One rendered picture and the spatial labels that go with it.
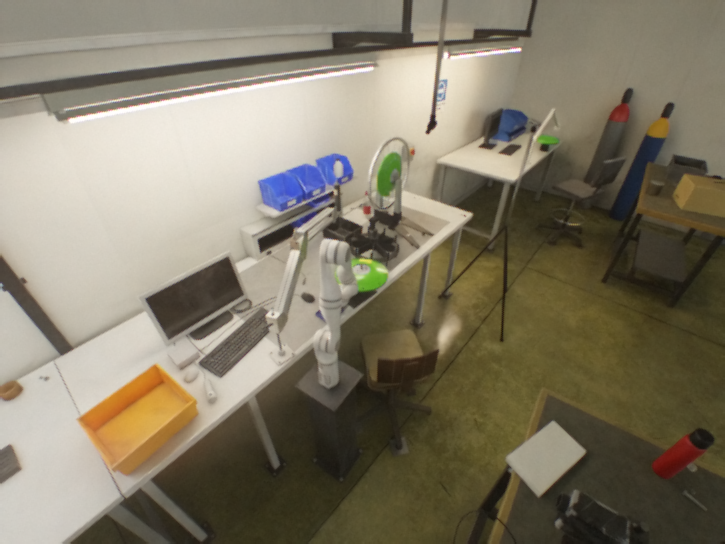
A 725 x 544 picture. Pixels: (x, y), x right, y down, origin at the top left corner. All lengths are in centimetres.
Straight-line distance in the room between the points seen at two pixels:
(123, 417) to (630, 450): 206
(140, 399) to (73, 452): 29
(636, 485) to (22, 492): 223
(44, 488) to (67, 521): 19
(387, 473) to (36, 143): 246
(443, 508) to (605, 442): 109
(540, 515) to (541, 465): 16
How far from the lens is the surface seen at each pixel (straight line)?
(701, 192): 398
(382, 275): 193
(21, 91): 144
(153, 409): 180
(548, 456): 153
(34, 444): 200
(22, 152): 195
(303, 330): 186
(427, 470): 247
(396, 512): 237
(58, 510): 177
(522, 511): 144
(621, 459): 169
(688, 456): 162
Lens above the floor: 227
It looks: 38 degrees down
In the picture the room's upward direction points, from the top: straight up
